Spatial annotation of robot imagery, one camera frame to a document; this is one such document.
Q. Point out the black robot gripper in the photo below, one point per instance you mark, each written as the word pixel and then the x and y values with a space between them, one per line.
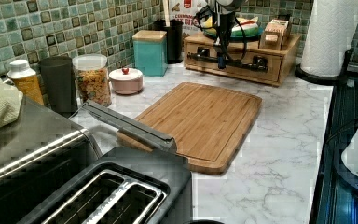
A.
pixel 224 20

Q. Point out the wooden drawer with black handle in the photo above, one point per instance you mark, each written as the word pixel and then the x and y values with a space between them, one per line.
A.
pixel 233 63

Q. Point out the wooden drawer cabinet box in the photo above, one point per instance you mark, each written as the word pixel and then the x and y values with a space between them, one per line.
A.
pixel 287 53

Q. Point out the yellow lemon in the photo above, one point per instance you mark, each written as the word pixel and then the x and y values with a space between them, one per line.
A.
pixel 208 26

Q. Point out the blue plate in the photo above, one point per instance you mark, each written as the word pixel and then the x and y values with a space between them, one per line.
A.
pixel 237 38

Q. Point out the toy watermelon slice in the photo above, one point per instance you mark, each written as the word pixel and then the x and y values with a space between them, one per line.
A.
pixel 247 27

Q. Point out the black utensil holder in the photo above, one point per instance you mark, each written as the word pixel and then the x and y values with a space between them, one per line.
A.
pixel 174 36

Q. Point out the cinnamon bites cereal box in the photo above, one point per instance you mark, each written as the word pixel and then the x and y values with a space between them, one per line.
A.
pixel 184 11

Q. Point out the small wooden knife block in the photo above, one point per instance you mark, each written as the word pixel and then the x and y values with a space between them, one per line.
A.
pixel 275 35

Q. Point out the bamboo cutting board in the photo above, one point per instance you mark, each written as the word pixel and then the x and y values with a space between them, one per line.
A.
pixel 208 123

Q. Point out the teal canister with wooden lid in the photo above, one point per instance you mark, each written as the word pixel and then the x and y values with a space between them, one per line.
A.
pixel 150 52

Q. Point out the pink lidded sugar bowl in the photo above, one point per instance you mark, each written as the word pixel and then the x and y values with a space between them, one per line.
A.
pixel 126 80

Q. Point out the white paper towel roll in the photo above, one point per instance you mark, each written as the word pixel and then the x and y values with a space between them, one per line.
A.
pixel 330 33

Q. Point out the black paper towel holder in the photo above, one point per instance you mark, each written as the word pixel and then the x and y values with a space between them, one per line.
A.
pixel 326 81

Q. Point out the clear cereal jar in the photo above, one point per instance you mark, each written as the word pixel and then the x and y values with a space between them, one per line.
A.
pixel 92 78

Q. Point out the black two-slot toaster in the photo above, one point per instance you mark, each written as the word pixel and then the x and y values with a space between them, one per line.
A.
pixel 124 186

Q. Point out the dark grey tumbler cup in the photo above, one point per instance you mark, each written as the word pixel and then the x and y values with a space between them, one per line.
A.
pixel 59 81

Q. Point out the white-capped orange spice bottle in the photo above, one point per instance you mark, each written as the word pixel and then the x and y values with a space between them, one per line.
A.
pixel 25 79

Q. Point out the stainless steel toaster oven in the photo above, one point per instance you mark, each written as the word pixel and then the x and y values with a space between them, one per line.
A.
pixel 39 152

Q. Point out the grey oven door handle bar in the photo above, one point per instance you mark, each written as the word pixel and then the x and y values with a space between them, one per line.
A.
pixel 131 127

